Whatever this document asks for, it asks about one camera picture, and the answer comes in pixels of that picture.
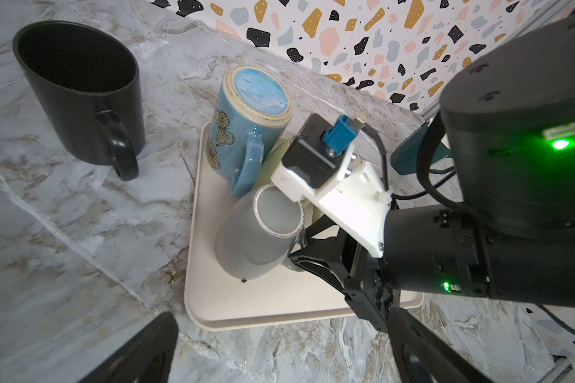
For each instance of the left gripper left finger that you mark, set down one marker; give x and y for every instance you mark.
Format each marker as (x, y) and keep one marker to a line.
(146, 357)

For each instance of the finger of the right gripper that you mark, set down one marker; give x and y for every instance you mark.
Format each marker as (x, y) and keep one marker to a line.
(307, 236)
(335, 270)

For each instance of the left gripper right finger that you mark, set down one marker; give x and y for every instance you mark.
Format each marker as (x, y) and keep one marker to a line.
(421, 356)

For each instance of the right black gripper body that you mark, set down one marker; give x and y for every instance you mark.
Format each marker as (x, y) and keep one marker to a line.
(366, 284)

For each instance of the grey mug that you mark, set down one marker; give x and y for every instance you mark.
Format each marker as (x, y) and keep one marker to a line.
(259, 233)

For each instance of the dark green faceted mug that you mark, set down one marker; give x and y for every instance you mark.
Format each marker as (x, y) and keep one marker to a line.
(404, 158)

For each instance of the black mug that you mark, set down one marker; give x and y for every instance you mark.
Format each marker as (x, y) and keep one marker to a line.
(88, 84)

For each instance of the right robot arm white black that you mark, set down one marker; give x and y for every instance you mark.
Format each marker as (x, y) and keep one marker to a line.
(499, 162)

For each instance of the light green mug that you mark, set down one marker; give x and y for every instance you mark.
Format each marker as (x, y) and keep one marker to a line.
(269, 166)

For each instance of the blue butterfly mug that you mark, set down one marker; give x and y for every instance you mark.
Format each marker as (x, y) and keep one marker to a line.
(252, 111)

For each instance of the beige plastic tray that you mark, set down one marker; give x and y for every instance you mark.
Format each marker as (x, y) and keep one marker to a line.
(215, 300)

